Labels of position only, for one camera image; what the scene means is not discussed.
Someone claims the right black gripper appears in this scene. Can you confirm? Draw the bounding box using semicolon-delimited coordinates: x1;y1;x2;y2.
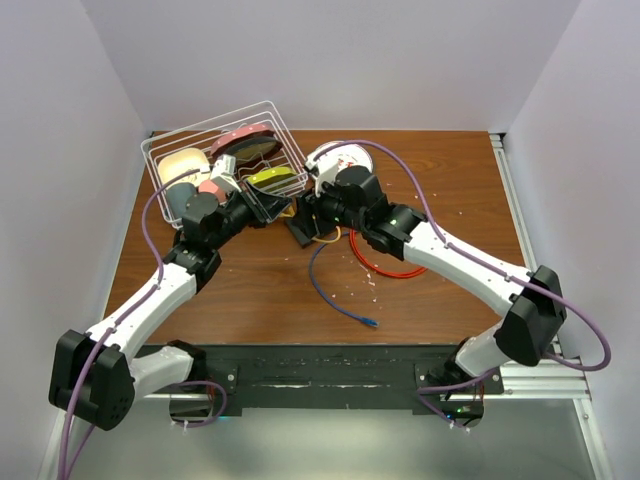
290;172;367;239

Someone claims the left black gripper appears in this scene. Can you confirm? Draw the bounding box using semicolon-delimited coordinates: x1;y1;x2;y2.
209;179;292;251

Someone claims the black network switch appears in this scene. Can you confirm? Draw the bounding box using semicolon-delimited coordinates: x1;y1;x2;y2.
285;215;318;248

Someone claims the yellow ethernet cable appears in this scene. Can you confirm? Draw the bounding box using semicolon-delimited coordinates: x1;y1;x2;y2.
279;209;344;244

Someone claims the red ethernet cable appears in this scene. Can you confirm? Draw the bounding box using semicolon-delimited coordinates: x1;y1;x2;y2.
348;230;429;279

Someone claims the blue ethernet cable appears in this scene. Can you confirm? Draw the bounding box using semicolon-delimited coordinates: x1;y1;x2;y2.
308;242;382;331

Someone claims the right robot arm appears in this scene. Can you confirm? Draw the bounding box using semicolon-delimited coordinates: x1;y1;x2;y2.
294;166;566;393

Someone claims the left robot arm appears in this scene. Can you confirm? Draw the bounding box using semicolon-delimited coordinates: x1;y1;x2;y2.
48;185;292;431

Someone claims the yellow-green plate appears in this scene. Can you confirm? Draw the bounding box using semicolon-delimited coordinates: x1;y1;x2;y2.
247;166;296;191

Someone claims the dark brown plate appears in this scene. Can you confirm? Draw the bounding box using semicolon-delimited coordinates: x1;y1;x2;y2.
226;135;282;165

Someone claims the pink dotted plate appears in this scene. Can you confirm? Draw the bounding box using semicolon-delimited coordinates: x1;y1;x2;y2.
210;123;274;158

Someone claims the pink cup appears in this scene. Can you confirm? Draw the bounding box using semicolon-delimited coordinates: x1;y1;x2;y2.
198;179;227;204

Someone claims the white patterned round plate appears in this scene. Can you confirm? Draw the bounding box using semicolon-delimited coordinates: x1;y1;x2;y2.
308;140;374;193

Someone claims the cream square bowl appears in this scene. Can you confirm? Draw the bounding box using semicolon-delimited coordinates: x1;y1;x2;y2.
158;148;211;187

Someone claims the grey cup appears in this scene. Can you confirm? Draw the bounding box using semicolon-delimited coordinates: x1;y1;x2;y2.
165;182;197;228

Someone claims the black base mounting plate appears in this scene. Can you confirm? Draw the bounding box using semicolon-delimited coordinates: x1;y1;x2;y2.
149;343;505;417

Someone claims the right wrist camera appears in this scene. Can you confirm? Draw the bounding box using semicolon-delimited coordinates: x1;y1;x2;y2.
304;146;359;191

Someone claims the white wire dish rack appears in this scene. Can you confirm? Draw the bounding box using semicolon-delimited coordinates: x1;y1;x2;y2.
141;101;308;197

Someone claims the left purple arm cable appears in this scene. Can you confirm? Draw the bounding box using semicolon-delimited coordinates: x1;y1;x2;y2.
57;167;201;479

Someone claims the aluminium frame rail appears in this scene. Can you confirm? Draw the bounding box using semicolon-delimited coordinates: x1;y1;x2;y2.
489;133;614;479

